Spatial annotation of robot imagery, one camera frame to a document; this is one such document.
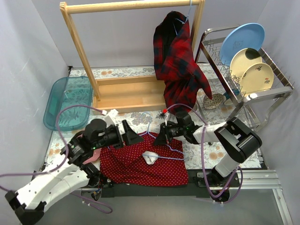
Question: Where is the blue wire hanger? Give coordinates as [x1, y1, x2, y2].
[172, 0, 195, 36]
[135, 112, 186, 161]

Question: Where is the red polka dot cloth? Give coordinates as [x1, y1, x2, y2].
[100, 132, 188, 187]

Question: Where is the red plaid skirt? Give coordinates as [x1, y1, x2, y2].
[153, 11, 212, 114]

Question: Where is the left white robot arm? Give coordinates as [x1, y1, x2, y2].
[5, 119, 143, 225]

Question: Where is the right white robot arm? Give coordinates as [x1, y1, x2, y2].
[154, 112, 262, 186]

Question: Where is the pink polka dot plate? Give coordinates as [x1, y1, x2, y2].
[73, 131, 101, 166]

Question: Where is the white mug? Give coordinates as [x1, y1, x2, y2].
[193, 104, 199, 114]

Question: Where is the floral table mat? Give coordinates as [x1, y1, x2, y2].
[45, 65, 261, 171]

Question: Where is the patterned bowl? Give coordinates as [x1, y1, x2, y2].
[203, 93, 223, 110]

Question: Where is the wooden clothes rack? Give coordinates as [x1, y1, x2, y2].
[59, 0, 205, 114]

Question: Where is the teal plastic basket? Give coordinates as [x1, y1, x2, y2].
[43, 76, 93, 131]

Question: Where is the metal dish rack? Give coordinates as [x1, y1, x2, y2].
[196, 25, 294, 132]

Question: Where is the cream plate black spot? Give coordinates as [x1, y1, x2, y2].
[229, 48, 263, 82]

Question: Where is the cream plate floral print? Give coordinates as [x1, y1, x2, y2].
[240, 63, 274, 95]

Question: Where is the blue plate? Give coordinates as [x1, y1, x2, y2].
[219, 23, 265, 65]

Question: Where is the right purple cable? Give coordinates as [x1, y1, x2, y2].
[167, 103, 243, 204]

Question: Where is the purple cable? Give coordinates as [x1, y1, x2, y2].
[167, 103, 243, 204]
[0, 105, 113, 214]

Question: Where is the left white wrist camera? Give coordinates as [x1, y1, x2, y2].
[101, 109, 119, 126]

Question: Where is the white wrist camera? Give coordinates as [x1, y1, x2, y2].
[101, 109, 119, 126]
[159, 109, 170, 126]

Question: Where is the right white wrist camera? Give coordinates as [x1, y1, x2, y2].
[159, 109, 170, 126]

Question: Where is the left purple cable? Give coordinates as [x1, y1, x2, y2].
[0, 105, 113, 214]

